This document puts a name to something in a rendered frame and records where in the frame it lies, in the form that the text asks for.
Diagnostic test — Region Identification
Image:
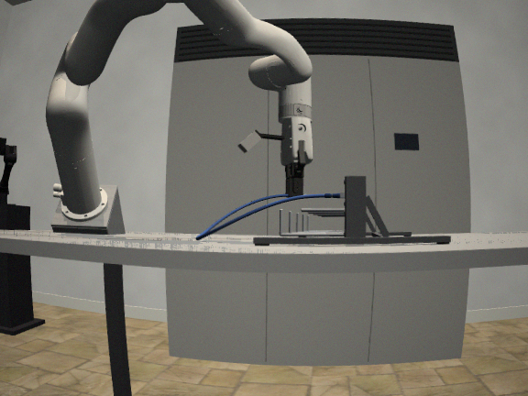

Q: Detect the dark blue patch cord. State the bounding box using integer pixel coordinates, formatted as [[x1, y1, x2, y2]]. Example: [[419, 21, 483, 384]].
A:
[[195, 193, 332, 240]]

